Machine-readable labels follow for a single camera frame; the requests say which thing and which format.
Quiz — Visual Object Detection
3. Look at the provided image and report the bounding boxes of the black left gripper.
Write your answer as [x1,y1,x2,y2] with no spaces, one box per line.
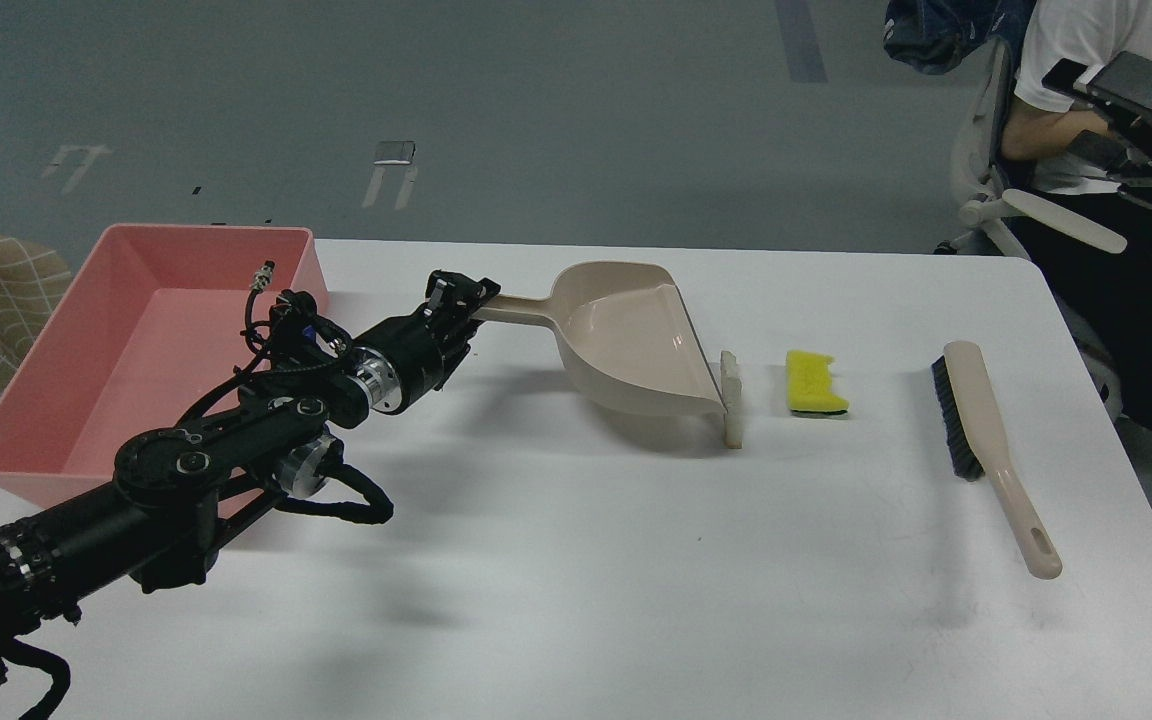
[355,270,500,415]

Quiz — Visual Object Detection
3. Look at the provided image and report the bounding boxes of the beige plastic dustpan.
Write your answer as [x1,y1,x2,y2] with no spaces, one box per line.
[475,262,723,416]

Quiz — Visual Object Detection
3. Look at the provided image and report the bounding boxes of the white foam piece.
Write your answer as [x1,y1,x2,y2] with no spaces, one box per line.
[719,350,744,450]

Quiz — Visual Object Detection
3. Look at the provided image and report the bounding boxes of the yellow green sponge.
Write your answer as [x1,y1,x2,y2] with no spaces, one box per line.
[786,348,850,416]

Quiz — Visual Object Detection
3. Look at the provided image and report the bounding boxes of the beige hand brush black bristles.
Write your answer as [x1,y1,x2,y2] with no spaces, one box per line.
[931,340,1064,579]

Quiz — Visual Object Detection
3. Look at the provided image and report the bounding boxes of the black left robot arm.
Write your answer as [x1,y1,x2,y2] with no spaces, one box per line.
[0,264,500,719]

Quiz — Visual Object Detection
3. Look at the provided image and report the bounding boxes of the pink plastic bin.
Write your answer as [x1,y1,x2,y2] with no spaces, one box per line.
[0,223,329,509]

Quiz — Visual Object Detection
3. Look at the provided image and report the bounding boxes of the silver floor socket plate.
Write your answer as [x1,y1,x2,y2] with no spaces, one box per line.
[372,141,417,167]

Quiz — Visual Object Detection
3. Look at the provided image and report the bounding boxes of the white office chair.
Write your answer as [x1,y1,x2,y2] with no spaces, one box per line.
[933,40,1126,260]

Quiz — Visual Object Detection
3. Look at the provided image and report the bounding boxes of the dark blue bag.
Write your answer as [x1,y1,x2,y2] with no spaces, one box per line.
[882,1,1037,76]

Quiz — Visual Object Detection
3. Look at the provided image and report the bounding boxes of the person in white shirt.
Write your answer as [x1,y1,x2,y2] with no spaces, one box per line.
[1000,0,1152,444]

